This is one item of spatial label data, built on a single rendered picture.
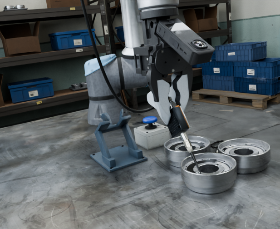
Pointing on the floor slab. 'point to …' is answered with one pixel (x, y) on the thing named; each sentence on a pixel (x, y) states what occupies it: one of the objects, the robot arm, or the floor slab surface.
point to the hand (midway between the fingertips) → (174, 116)
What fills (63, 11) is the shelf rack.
